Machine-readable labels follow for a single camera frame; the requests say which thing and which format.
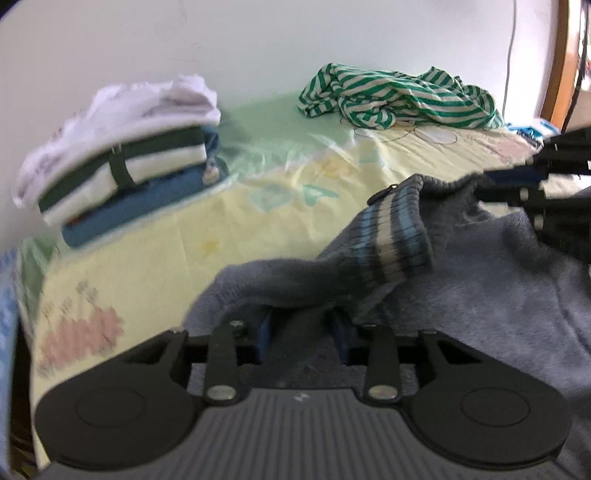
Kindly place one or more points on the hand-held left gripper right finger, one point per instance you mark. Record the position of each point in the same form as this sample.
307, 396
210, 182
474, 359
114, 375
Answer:
339, 341

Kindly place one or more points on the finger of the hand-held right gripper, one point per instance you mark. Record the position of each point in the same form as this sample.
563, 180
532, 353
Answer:
563, 217
568, 157

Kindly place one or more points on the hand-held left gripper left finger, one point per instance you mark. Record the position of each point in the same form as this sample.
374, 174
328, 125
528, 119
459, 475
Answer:
265, 339

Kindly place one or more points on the grey striped knit sweater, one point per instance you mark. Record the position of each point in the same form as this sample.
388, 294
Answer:
485, 286

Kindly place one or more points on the white table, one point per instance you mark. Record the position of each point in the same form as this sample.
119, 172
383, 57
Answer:
547, 131

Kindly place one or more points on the blue plastic holder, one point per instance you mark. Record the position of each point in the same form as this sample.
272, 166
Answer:
524, 130

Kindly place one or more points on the yellow green printed bed sheet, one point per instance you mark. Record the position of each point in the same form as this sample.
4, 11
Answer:
161, 258

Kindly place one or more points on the green striped shirt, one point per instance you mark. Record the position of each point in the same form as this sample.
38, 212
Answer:
406, 97

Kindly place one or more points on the blue folded garment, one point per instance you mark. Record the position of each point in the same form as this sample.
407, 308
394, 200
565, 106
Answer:
138, 203

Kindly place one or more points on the dark green white folded shirt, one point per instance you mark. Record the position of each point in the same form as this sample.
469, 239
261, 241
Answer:
152, 159

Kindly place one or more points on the blue patterned cloth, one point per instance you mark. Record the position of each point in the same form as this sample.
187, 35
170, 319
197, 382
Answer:
7, 346

